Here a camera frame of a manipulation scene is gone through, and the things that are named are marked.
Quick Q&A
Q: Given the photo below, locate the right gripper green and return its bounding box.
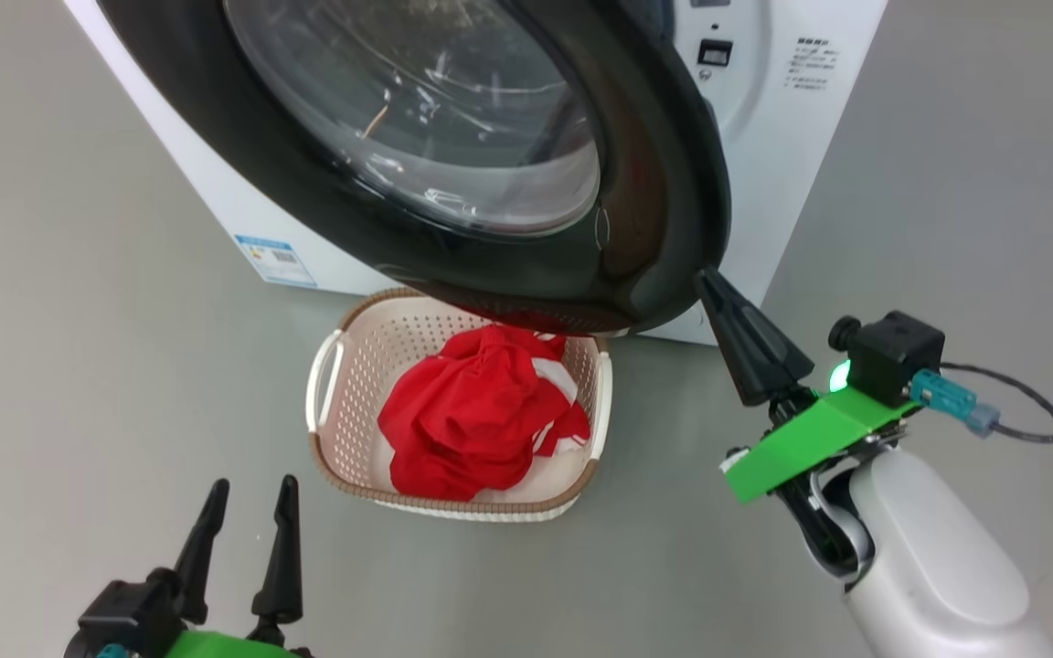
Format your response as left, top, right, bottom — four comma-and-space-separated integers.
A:
696, 268, 922, 505

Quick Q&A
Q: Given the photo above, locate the plain red garment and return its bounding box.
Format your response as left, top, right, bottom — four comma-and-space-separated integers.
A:
378, 324, 569, 502

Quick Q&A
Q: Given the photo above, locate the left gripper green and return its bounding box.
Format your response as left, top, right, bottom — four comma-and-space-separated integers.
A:
161, 473, 313, 658

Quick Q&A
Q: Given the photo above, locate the right camera cable teal plug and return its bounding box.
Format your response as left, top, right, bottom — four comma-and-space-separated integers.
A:
909, 362, 1053, 658

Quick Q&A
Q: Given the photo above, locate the blue energy label sticker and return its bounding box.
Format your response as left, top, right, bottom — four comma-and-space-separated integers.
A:
234, 234, 319, 290

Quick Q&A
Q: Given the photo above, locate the dark grey washing machine door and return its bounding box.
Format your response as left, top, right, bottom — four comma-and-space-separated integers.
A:
97, 0, 733, 337

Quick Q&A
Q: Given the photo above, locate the white washing machine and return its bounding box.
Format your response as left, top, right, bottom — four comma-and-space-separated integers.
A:
63, 0, 890, 346

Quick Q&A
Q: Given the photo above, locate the cream perforated laundry basket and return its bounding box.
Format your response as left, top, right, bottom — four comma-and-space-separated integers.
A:
305, 287, 614, 524

